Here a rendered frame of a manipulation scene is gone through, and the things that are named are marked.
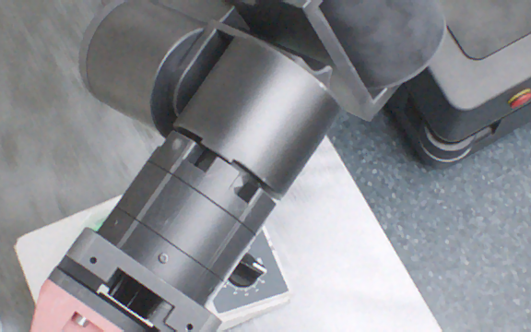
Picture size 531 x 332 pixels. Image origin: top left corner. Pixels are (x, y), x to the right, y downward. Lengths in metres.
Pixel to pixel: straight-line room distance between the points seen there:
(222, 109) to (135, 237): 0.06
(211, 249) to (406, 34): 0.13
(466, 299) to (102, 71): 1.31
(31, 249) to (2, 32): 0.25
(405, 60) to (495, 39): 1.01
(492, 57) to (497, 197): 0.38
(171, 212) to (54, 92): 0.63
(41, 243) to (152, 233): 0.50
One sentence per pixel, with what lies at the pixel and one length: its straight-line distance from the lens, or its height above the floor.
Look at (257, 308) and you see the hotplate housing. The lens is 1.00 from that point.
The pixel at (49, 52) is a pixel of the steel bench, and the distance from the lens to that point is 1.13.
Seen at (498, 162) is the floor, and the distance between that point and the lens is 1.87.
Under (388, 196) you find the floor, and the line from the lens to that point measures 1.84.
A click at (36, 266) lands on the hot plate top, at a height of 0.84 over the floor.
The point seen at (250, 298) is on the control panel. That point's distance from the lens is 1.00.
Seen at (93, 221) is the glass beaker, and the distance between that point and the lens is 0.93.
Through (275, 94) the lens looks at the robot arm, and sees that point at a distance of 0.49.
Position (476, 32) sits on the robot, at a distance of 1.54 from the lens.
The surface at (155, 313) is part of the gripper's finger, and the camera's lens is 0.47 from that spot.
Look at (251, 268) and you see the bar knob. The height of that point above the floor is 0.81.
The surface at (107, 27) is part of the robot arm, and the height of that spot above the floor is 1.27.
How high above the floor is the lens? 1.79
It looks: 75 degrees down
